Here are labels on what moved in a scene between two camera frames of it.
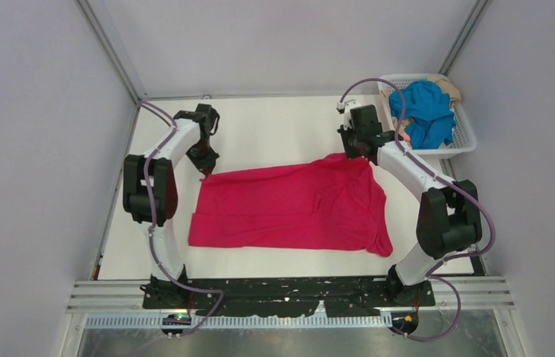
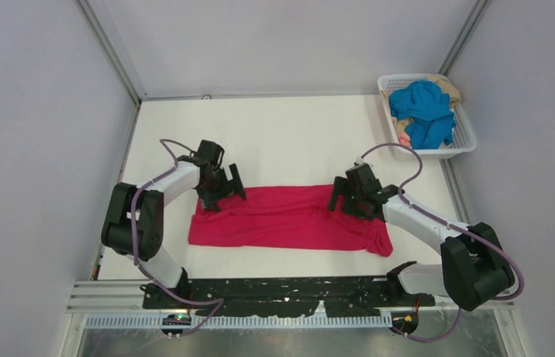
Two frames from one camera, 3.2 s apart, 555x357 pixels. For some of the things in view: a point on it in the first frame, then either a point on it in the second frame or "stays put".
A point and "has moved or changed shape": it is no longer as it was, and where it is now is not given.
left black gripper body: x=201 y=155 → x=218 y=190
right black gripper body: x=350 y=140 → x=352 y=204
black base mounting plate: x=287 y=297 stays put
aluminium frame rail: x=451 y=296 stays put
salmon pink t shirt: x=406 y=138 stays put
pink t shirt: x=330 y=201 has moved or changed shape
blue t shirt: x=428 y=108 stays put
